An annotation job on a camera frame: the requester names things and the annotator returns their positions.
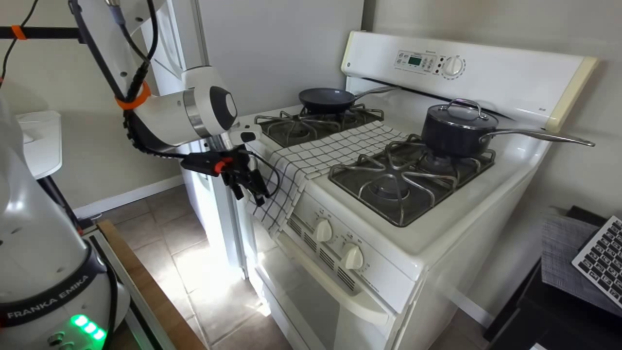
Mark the black burner grate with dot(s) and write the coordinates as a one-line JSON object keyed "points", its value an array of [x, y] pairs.
{"points": [[305, 126], [390, 186]]}

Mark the white stove knob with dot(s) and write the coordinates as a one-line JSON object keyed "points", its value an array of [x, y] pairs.
{"points": [[324, 231], [355, 256]]}

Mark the wooden board edge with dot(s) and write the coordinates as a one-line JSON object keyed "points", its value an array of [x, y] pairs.
{"points": [[149, 291]]}

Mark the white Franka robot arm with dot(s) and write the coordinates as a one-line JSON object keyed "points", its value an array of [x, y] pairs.
{"points": [[40, 258]]}

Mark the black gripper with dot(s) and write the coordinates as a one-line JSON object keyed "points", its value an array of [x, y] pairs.
{"points": [[242, 167]]}

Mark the dark frying pan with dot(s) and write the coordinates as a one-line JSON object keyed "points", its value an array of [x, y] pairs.
{"points": [[328, 99]]}

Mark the black desk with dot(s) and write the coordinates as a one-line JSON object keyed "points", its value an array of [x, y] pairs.
{"points": [[551, 322]]}

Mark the grey desk mat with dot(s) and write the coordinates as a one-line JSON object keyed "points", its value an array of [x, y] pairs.
{"points": [[565, 258]]}

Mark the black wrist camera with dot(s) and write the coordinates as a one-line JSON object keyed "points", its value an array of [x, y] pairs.
{"points": [[205, 161]]}

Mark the white refrigerator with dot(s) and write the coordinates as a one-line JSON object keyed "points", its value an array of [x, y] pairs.
{"points": [[273, 44]]}

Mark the white gas stove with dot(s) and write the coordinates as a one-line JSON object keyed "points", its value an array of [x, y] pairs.
{"points": [[499, 186]]}

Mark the white oven timer dial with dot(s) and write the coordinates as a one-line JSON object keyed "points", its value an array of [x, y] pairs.
{"points": [[456, 66]]}

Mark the white keyboard with dark keys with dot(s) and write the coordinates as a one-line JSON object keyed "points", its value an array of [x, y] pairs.
{"points": [[604, 258]]}

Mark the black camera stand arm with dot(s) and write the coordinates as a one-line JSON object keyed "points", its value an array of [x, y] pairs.
{"points": [[40, 31]]}

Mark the black saucepan with lid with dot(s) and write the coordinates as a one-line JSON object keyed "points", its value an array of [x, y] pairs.
{"points": [[454, 132]]}

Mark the white checked tea towel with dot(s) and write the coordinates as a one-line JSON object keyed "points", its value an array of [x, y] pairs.
{"points": [[338, 151]]}

